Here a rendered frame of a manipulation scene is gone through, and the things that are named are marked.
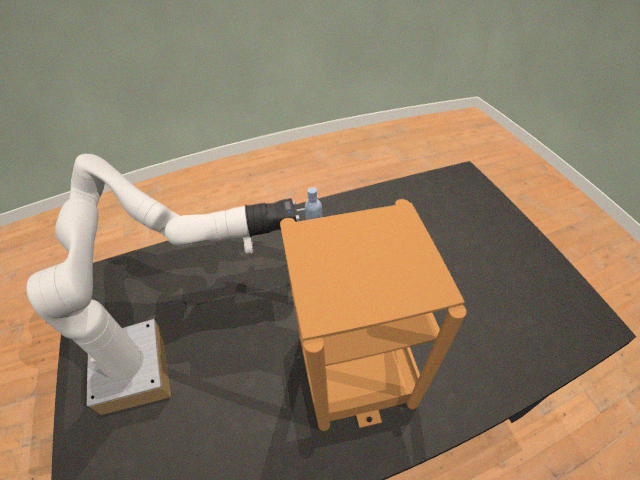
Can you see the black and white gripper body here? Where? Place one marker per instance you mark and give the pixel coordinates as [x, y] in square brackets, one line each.
[249, 220]

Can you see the grey bottle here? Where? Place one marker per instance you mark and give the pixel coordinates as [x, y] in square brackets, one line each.
[313, 207]

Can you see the light brown wooden shelving unit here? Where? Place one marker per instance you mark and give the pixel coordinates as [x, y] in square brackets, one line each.
[358, 270]

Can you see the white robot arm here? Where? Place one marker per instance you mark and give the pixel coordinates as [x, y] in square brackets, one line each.
[57, 292]

